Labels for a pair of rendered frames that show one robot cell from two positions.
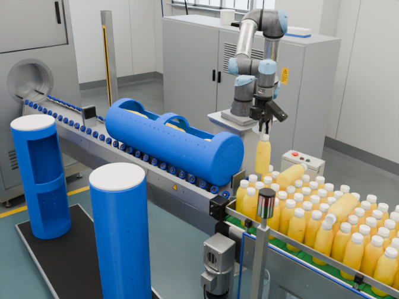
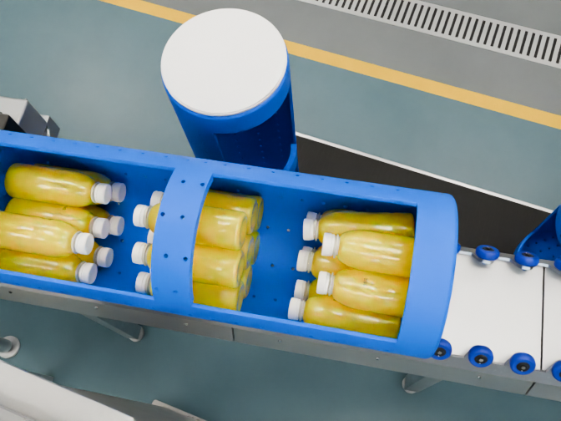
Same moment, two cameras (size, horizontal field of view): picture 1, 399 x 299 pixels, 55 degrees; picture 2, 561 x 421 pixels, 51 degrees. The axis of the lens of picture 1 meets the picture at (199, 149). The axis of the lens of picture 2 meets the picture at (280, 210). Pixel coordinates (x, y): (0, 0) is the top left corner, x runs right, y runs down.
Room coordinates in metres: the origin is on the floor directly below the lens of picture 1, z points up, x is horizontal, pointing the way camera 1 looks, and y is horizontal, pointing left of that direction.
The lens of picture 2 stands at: (2.47, 0.19, 2.09)
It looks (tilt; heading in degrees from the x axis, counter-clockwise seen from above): 68 degrees down; 159
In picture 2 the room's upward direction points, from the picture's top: 10 degrees counter-clockwise
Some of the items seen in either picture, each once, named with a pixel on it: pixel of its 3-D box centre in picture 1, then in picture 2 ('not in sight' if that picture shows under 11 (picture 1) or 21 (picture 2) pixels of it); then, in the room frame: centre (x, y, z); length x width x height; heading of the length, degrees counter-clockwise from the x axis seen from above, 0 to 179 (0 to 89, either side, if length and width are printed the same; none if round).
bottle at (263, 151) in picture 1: (263, 155); not in sight; (1.68, -0.31, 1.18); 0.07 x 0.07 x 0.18
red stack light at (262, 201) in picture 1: (266, 198); not in sight; (1.21, -0.25, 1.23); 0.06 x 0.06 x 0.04
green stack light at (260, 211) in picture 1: (265, 208); not in sight; (1.21, -0.25, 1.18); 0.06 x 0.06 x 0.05
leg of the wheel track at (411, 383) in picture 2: not in sight; (426, 375); (2.48, 0.54, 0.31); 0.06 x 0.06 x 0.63; 49
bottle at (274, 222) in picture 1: (272, 219); not in sight; (1.42, -0.33, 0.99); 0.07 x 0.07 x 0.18
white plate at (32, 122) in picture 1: (32, 121); not in sight; (2.43, 1.13, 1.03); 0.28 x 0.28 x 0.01
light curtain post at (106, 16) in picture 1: (114, 119); not in sight; (2.97, 0.70, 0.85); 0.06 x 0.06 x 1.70; 49
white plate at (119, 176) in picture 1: (117, 175); (224, 60); (1.71, 0.41, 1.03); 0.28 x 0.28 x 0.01
